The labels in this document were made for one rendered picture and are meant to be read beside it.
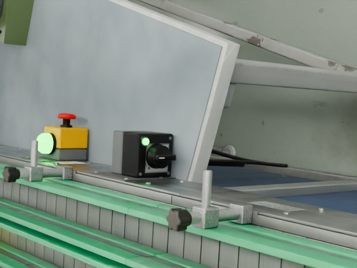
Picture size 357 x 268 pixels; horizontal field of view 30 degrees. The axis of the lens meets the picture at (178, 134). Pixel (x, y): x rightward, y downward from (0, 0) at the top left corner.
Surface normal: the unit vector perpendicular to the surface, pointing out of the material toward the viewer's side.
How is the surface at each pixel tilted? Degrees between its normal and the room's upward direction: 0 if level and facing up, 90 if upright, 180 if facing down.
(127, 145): 0
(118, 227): 0
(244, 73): 90
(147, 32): 0
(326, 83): 90
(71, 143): 90
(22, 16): 90
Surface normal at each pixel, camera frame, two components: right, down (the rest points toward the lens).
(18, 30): 0.60, 0.36
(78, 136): 0.65, 0.07
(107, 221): -0.76, -0.01
